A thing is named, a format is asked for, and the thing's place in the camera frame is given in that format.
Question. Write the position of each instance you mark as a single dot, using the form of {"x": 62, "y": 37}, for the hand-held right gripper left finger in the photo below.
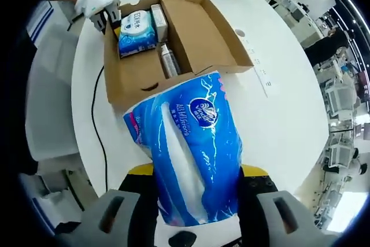
{"x": 136, "y": 200}

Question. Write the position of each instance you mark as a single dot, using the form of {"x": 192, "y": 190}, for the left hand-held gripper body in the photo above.
{"x": 96, "y": 1}

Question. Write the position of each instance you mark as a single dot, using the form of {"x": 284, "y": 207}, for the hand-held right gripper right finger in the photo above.
{"x": 254, "y": 200}

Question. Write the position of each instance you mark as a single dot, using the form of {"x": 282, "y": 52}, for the teal wet wipes pack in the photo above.
{"x": 136, "y": 33}

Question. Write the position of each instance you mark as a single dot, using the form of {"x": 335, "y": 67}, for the small white carton box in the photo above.
{"x": 160, "y": 21}

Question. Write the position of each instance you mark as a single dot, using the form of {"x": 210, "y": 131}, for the grey spray bottle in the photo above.
{"x": 169, "y": 62}

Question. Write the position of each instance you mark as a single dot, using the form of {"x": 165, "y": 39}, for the blue tissue pack soft item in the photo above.
{"x": 196, "y": 143}

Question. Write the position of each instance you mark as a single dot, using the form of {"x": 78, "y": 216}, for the brown cardboard shoe box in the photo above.
{"x": 202, "y": 41}

